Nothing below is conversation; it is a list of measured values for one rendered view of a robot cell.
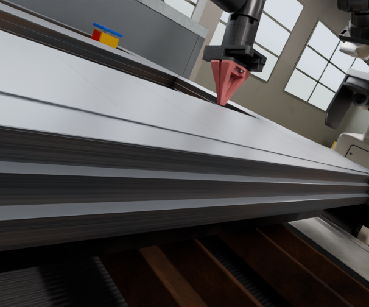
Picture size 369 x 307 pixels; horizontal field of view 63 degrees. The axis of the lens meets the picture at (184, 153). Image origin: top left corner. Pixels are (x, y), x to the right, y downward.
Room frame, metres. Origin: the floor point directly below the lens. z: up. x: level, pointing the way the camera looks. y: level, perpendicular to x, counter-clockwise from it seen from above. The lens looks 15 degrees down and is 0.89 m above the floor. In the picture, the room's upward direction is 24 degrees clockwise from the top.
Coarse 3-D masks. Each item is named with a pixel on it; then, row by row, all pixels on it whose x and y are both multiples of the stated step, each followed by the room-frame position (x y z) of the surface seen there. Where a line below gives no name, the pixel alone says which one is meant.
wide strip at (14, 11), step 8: (0, 8) 0.46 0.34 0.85; (8, 8) 0.53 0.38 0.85; (24, 16) 0.51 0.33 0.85; (32, 16) 0.59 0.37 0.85; (40, 24) 0.49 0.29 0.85; (48, 24) 0.57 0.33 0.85; (64, 32) 0.54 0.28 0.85; (72, 32) 0.65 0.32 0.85; (80, 40) 0.53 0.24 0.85; (88, 40) 0.62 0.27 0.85; (104, 48) 0.59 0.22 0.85; (112, 48) 0.71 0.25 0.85; (128, 56) 0.69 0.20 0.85; (144, 64) 0.65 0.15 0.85; (152, 64) 0.80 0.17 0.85; (168, 72) 0.73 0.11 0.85
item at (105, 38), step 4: (100, 36) 0.80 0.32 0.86; (104, 36) 0.81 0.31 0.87; (108, 36) 0.81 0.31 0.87; (112, 36) 0.86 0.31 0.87; (100, 40) 0.80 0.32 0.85; (104, 40) 0.81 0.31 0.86; (108, 40) 0.82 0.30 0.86; (112, 40) 0.82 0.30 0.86; (116, 40) 0.83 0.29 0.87; (108, 44) 0.82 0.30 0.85; (112, 44) 0.83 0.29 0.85; (116, 44) 0.84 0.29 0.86
